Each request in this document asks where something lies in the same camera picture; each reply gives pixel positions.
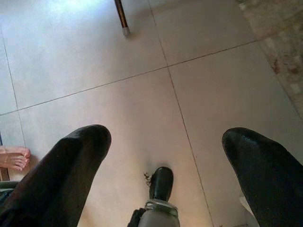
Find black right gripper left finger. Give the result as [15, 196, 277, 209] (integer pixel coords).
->
[0, 124, 112, 227]

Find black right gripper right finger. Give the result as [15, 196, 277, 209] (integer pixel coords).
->
[222, 127, 303, 227]

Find person bare foot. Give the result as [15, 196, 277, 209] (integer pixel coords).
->
[0, 146, 31, 172]

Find dry leaf scrap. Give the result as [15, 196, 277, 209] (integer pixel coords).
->
[143, 172, 153, 186]

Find black robot right foot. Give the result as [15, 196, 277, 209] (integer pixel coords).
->
[148, 166, 175, 201]

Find grey robot right leg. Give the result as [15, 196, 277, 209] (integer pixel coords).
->
[127, 198, 178, 227]

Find beige patterned rug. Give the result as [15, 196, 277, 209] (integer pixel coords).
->
[236, 0, 303, 116]

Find wooden table leg metal tip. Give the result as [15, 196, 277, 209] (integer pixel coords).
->
[114, 0, 131, 36]

